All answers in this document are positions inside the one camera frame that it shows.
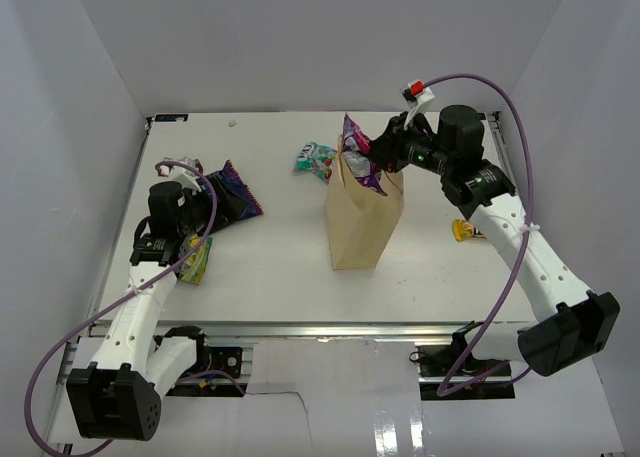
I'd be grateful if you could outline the yellow green snack packet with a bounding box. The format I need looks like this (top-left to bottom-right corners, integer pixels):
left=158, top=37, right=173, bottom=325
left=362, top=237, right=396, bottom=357
left=178, top=234, right=214, bottom=286

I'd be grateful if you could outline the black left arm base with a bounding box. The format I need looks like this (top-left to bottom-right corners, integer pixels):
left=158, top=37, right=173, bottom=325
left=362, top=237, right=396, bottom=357
left=155, top=325, right=243, bottom=379

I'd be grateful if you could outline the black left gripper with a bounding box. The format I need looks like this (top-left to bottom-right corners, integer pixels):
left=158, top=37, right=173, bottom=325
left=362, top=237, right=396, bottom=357
left=177, top=175, right=248, bottom=238

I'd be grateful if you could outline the blue left corner label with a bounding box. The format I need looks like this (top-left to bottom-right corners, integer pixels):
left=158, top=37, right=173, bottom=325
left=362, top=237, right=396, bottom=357
left=154, top=114, right=189, bottom=123

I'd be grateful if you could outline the beige paper bag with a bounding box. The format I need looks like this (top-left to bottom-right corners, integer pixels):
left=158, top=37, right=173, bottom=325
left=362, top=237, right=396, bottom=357
left=324, top=133, right=405, bottom=271

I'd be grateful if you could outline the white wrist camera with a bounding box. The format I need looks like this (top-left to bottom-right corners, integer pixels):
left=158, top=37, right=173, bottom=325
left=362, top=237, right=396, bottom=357
left=169, top=167, right=202, bottom=192
left=401, top=80, right=435, bottom=130

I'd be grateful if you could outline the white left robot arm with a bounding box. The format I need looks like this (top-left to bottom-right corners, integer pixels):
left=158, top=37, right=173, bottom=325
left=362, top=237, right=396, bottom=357
left=66, top=181, right=216, bottom=441

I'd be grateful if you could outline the dark blue purple snack bag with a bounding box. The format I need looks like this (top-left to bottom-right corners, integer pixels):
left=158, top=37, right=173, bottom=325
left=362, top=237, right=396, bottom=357
left=197, top=160, right=264, bottom=233

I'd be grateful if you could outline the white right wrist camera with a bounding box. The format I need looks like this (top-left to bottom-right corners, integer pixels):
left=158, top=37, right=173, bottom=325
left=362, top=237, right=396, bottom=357
left=401, top=80, right=435, bottom=130

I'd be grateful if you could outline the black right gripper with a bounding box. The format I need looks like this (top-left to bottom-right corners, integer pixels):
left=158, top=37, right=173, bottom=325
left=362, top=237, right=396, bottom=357
left=360, top=112, right=455, bottom=177

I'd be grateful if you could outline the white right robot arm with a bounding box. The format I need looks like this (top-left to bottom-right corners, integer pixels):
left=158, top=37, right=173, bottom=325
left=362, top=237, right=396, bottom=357
left=369, top=105, right=620, bottom=376

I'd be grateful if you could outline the yellow M&M's packet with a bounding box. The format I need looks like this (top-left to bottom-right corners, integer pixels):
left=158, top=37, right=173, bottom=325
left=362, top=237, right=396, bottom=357
left=452, top=219, right=486, bottom=242

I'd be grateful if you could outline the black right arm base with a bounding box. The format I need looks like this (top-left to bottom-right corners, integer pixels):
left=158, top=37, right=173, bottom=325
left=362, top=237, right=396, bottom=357
left=409, top=322, right=502, bottom=395

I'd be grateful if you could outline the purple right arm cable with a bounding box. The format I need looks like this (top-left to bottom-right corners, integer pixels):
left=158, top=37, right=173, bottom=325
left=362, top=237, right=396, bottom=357
left=422, top=72, right=534, bottom=398

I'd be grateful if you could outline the teal Fox's candy bag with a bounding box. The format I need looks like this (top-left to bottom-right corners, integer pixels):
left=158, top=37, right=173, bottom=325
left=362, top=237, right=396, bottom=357
left=293, top=141, right=337, bottom=183

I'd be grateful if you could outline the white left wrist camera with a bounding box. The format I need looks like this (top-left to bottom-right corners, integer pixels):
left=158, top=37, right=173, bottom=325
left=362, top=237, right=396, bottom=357
left=169, top=167, right=202, bottom=192

